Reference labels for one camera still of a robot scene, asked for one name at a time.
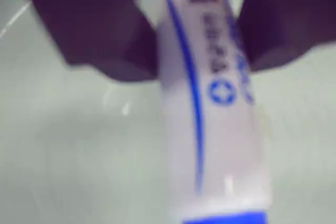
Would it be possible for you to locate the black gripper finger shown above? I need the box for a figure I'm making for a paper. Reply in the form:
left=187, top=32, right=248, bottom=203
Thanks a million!
left=15, top=0, right=161, bottom=83
left=238, top=0, right=336, bottom=73

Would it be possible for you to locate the blue capped white marker pen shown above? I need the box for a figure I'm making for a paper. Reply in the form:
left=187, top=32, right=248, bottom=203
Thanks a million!
left=134, top=0, right=272, bottom=224

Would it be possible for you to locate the teal green round bowl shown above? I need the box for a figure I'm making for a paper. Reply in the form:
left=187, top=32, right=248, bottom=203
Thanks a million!
left=0, top=0, right=336, bottom=224

